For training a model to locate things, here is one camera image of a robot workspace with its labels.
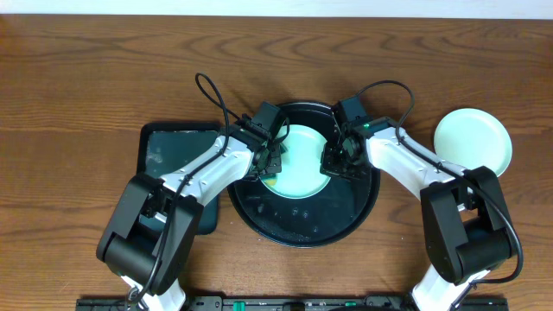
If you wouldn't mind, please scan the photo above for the mint plate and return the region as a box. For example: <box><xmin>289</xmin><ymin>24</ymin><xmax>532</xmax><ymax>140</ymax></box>
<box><xmin>261</xmin><ymin>124</ymin><xmax>330</xmax><ymax>200</ymax></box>
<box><xmin>433</xmin><ymin>108</ymin><xmax>512</xmax><ymax>176</ymax></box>

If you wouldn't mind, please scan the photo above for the green yellow sponge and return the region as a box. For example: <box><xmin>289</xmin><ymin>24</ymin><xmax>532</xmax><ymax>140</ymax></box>
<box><xmin>262</xmin><ymin>176</ymin><xmax>277</xmax><ymax>187</ymax></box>

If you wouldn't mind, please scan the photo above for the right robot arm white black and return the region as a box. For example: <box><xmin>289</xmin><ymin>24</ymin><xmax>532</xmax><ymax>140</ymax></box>
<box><xmin>321</xmin><ymin>117</ymin><xmax>524</xmax><ymax>310</ymax></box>

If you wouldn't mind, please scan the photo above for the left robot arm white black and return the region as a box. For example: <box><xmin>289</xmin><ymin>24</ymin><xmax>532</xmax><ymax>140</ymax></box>
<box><xmin>96</xmin><ymin>125</ymin><xmax>285</xmax><ymax>310</ymax></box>

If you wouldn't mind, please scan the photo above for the black round tray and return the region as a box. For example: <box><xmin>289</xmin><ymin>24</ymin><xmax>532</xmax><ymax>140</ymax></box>
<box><xmin>228</xmin><ymin>102</ymin><xmax>380</xmax><ymax>248</ymax></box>

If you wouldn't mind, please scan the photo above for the black rectangular tray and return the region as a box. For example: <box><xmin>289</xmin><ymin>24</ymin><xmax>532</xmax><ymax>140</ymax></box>
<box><xmin>136</xmin><ymin>121</ymin><xmax>222</xmax><ymax>237</ymax></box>

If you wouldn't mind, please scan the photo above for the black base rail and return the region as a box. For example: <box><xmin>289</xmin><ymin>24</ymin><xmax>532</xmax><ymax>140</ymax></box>
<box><xmin>75</xmin><ymin>295</ymin><xmax>509</xmax><ymax>311</ymax></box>

